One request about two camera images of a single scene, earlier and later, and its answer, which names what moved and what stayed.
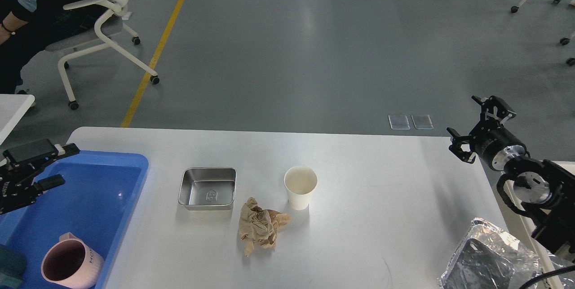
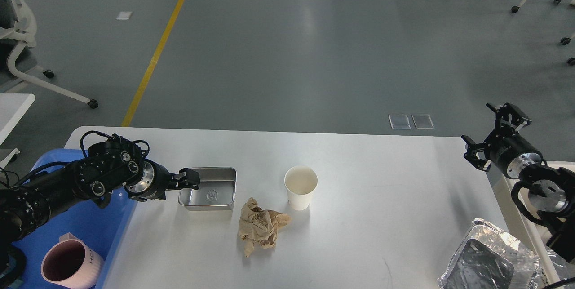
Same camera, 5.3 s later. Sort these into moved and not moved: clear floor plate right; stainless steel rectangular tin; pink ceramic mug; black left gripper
Moved: black left gripper
Not moved: pink ceramic mug; stainless steel rectangular tin; clear floor plate right
